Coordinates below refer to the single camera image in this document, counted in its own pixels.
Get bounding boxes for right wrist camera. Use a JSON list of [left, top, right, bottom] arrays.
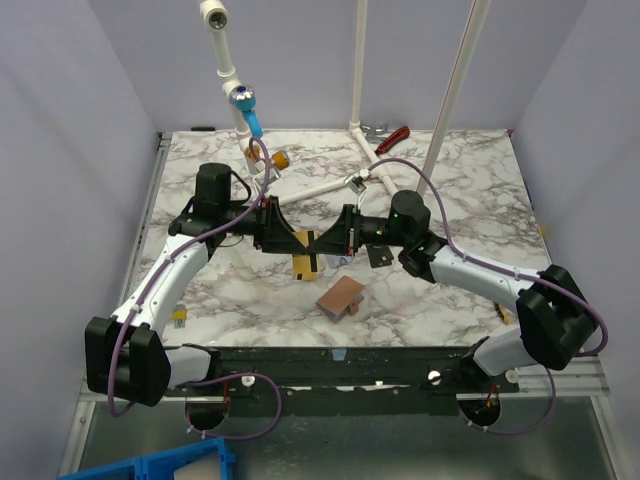
[[344, 169, 371, 196]]

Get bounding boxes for metal clamp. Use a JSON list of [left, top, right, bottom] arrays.
[[360, 124, 388, 138]]

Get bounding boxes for silver VIP card stack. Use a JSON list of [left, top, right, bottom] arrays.
[[326, 255, 352, 269]]

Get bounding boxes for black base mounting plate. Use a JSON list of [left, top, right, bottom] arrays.
[[169, 347, 519, 417]]

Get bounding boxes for blue valve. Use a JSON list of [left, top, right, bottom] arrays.
[[229, 84, 263, 138]]

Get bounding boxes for gold credit card stack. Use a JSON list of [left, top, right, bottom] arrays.
[[292, 254, 319, 281]]

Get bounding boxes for pink leather card holder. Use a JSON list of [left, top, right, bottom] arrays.
[[316, 276, 365, 323]]

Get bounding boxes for black VIP card stack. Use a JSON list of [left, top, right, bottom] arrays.
[[366, 244, 394, 269]]

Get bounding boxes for single gold card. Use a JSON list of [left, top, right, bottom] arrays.
[[292, 230, 318, 256]]

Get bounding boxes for blue plastic bin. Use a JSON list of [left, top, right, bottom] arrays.
[[59, 439, 236, 480]]

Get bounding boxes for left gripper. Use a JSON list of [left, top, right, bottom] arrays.
[[221, 195, 309, 254]]

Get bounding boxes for white PVC pipe frame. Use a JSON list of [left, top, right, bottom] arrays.
[[199, 1, 491, 187]]

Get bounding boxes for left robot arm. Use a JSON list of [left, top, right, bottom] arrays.
[[85, 163, 306, 406]]

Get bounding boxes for yellow handled pliers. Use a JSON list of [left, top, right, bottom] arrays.
[[494, 304, 511, 325]]

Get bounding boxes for orange valve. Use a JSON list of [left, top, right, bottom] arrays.
[[244, 147, 290, 174]]

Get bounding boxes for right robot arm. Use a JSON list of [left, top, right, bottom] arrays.
[[308, 190, 597, 392]]

